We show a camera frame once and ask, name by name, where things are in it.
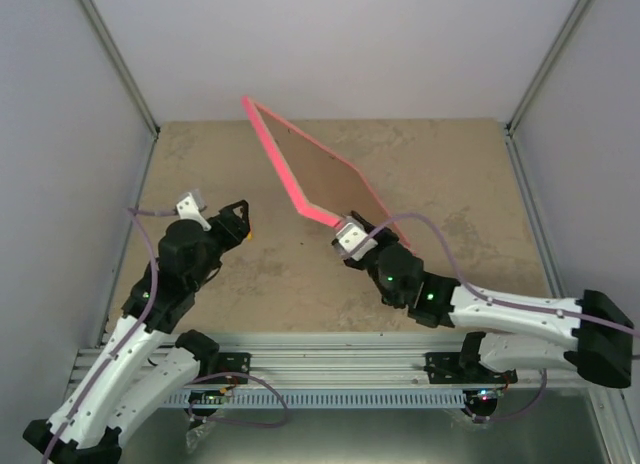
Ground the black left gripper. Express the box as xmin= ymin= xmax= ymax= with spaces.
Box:
xmin=189 ymin=201 xmax=252 ymax=292

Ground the pink wooden photo frame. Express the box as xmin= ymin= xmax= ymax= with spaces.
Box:
xmin=242 ymin=96 xmax=391 ymax=229

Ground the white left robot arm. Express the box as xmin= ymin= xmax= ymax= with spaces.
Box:
xmin=23 ymin=198 xmax=251 ymax=463

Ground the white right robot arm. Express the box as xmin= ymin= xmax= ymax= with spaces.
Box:
xmin=332 ymin=219 xmax=638 ymax=389

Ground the right controller board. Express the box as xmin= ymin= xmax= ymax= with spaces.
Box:
xmin=463 ymin=387 xmax=505 ymax=420

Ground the controller board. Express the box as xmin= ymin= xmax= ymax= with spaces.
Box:
xmin=188 ymin=388 xmax=233 ymax=417
xmin=463 ymin=387 xmax=505 ymax=420

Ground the left controller board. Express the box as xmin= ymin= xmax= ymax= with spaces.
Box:
xmin=188 ymin=388 xmax=233 ymax=417

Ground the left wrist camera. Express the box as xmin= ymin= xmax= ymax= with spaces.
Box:
xmin=176 ymin=189 xmax=211 ymax=231

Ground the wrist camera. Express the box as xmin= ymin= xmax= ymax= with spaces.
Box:
xmin=176 ymin=189 xmax=211 ymax=231
xmin=332 ymin=222 xmax=377 ymax=261

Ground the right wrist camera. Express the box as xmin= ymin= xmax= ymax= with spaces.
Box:
xmin=332 ymin=222 xmax=377 ymax=261

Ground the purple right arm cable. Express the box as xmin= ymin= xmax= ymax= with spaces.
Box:
xmin=349 ymin=212 xmax=640 ymax=340

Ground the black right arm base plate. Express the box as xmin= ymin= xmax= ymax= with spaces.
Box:
xmin=423 ymin=352 xmax=518 ymax=385

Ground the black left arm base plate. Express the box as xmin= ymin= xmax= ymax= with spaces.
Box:
xmin=199 ymin=352 xmax=252 ymax=386

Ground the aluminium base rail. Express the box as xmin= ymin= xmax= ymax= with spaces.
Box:
xmin=69 ymin=331 xmax=576 ymax=388

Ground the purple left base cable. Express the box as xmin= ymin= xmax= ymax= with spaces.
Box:
xmin=184 ymin=372 xmax=291 ymax=429

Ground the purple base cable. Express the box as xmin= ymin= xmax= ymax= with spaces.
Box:
xmin=464 ymin=368 xmax=549 ymax=425
xmin=184 ymin=372 xmax=291 ymax=429

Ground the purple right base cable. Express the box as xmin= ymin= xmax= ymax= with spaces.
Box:
xmin=464 ymin=368 xmax=549 ymax=425

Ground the grey slotted cable duct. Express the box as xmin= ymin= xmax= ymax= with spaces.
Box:
xmin=160 ymin=389 xmax=465 ymax=410

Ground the aluminium corner post left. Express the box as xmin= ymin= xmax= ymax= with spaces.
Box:
xmin=76 ymin=0 xmax=160 ymax=139

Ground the aluminium corner post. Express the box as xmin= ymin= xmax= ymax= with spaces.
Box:
xmin=504 ymin=0 xmax=604 ymax=135
xmin=76 ymin=0 xmax=160 ymax=139

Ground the aluminium corner post right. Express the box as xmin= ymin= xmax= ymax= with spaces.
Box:
xmin=504 ymin=0 xmax=604 ymax=135

